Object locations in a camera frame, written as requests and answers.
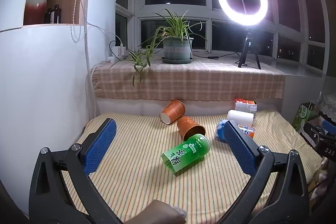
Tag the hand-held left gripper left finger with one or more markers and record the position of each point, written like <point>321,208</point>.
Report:
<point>101,145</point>

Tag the white paper cup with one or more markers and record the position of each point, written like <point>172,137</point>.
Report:
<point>240,117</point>

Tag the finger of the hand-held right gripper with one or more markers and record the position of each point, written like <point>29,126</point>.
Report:
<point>329,126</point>

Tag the green plastic cup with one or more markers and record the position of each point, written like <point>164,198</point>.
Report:
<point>187,154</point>

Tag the dark glass bottle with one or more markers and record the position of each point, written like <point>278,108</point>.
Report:
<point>57,14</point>
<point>48,16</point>

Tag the lace cloth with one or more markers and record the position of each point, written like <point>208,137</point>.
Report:
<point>328,106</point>

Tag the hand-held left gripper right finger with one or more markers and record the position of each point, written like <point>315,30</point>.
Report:
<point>240,146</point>

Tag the orange paper cup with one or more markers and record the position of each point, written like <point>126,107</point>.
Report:
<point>173,111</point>
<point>189,127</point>

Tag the white power adapters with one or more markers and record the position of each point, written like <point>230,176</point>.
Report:
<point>118,50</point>

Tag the checked cloth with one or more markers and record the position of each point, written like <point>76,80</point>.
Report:
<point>189,79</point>

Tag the black cardboard box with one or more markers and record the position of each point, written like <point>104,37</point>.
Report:
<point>326,149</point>

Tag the spider plant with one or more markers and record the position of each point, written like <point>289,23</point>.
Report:
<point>168,29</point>

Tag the white window frame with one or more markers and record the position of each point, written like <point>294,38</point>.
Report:
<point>210,11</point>

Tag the white vertical pipe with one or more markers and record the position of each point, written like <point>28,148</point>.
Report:
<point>89,66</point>

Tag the grey-green flower pot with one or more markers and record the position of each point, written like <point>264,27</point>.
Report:
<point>177,49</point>

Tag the green shopping bag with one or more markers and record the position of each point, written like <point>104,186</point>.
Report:
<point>303,115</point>

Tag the orange and white can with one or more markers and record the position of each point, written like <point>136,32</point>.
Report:
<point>248,131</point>

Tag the black tripod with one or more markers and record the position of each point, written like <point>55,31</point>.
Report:
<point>248,49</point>

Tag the green pot saucer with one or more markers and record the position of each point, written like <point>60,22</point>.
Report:
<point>177,60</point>

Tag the red and white carton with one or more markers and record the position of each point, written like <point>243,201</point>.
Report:
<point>245,104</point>

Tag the striped yellow mat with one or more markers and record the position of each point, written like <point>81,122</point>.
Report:
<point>147,187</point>

